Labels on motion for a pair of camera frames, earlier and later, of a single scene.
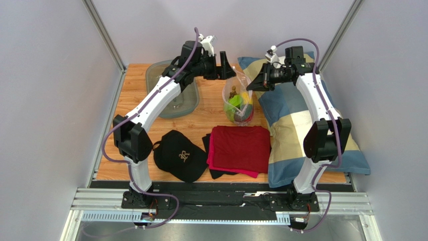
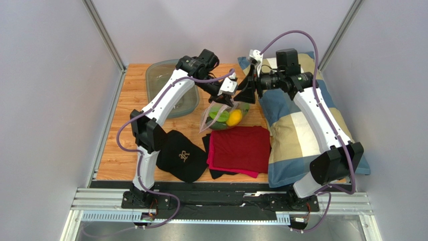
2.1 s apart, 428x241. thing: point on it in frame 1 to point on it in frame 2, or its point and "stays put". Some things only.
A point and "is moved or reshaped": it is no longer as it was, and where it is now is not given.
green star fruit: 236,101 is moved or reshaped
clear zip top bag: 238,102 is moved or reshaped
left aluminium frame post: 107,38 stays put
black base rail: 192,201 stays put
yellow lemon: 246,99 is moved or reshaped
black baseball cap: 177,153 stays put
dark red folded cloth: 242,147 stays put
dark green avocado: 239,116 to 217,125
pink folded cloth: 210,158 stays put
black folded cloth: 215,173 stays put
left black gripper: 225,71 to 222,99
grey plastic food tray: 187,105 stays put
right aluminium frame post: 355,6 stays put
